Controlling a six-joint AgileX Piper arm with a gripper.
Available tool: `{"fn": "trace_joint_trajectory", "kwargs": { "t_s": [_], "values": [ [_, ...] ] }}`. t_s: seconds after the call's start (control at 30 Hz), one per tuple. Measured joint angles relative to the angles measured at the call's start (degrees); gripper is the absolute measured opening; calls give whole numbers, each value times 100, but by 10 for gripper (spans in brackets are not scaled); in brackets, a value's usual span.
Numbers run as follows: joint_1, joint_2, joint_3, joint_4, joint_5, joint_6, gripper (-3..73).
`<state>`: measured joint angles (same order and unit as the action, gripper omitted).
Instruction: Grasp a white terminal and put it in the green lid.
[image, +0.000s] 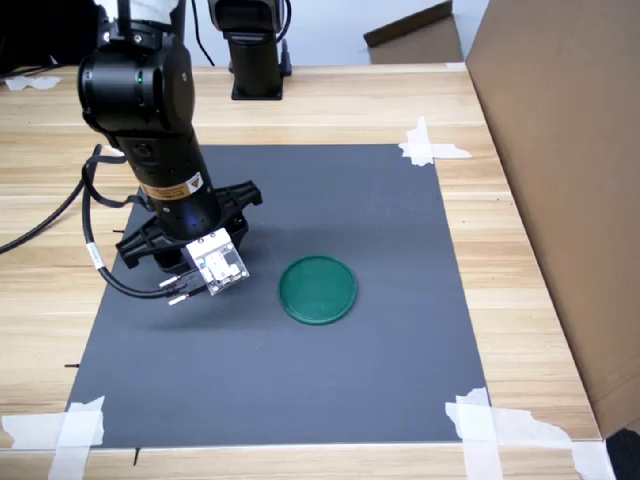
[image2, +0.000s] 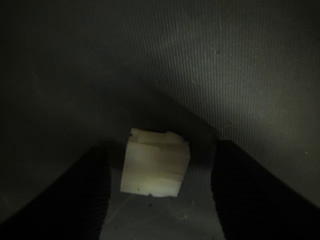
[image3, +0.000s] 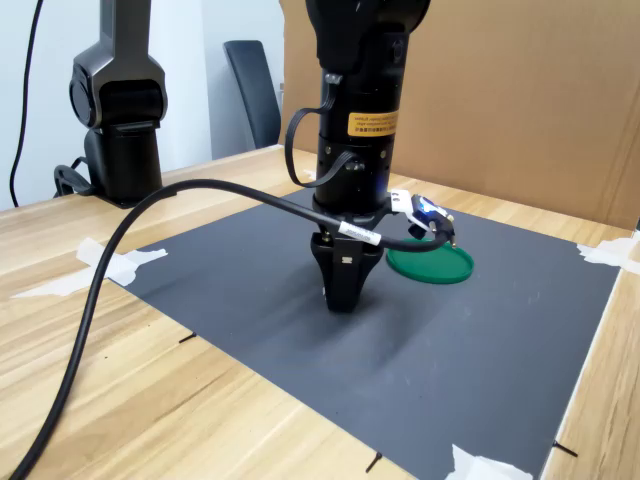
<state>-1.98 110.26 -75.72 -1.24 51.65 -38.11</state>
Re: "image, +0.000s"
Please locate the black monitor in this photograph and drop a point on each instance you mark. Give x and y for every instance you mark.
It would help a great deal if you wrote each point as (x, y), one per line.
(35, 30)

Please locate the dark grey mat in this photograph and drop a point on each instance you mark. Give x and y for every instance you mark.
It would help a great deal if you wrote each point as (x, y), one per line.
(300, 380)

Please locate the round green lid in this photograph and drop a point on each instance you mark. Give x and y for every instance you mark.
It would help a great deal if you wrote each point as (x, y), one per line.
(317, 290)

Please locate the folded brown cardboard box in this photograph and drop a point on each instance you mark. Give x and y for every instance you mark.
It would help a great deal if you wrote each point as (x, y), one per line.
(420, 40)

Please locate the white masking tape strip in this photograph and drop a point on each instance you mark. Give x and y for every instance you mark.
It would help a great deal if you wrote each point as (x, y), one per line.
(452, 151)
(114, 151)
(535, 427)
(30, 429)
(30, 82)
(420, 140)
(75, 450)
(475, 435)
(595, 460)

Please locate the white camera box with board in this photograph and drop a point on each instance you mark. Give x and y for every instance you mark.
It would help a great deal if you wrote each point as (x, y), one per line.
(220, 262)

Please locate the small black box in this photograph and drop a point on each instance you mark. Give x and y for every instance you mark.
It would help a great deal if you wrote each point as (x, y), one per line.
(627, 457)

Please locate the brown cardboard panel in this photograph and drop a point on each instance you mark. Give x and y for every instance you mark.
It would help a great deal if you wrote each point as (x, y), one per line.
(565, 175)

